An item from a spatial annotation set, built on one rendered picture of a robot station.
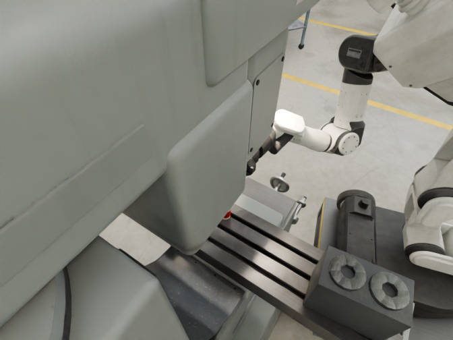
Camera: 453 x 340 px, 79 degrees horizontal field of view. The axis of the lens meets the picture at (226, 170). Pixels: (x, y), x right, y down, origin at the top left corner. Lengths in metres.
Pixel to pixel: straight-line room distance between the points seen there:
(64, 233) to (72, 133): 0.08
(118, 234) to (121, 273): 1.87
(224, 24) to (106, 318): 0.30
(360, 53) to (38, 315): 0.91
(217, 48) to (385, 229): 1.44
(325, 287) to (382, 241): 0.82
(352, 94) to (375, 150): 1.95
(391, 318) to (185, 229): 0.57
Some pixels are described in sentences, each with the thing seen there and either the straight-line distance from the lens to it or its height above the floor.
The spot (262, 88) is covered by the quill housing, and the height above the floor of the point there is 1.54.
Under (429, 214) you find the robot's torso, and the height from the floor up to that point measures 0.98.
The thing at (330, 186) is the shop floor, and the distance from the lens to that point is 2.44.
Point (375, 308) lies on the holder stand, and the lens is 0.82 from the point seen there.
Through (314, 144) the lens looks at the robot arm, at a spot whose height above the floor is 1.18.
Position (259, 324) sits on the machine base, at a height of 0.20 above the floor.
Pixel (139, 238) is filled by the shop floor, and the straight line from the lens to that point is 2.12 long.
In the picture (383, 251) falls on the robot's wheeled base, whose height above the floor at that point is 0.57.
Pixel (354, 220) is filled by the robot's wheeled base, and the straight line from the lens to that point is 1.55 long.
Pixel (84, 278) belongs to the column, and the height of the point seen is 1.53.
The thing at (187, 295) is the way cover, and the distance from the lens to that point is 0.97.
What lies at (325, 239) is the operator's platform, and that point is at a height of 0.40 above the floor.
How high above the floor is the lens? 1.80
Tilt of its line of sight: 49 degrees down
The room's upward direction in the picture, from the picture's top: straight up
